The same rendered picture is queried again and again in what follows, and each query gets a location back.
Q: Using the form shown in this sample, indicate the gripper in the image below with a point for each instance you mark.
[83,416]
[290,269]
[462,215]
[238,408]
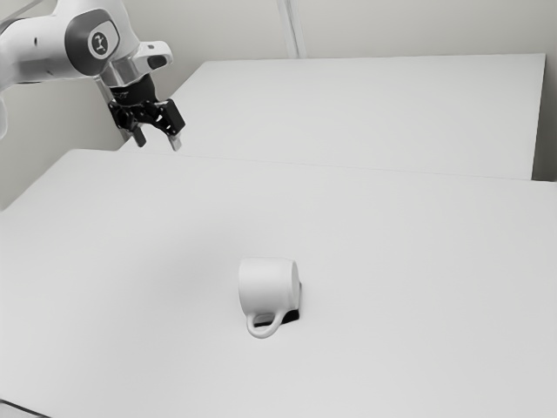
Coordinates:
[135,99]

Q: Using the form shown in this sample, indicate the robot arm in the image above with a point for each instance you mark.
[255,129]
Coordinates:
[39,48]

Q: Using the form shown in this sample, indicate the white mug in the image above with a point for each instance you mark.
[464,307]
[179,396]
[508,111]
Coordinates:
[267,291]

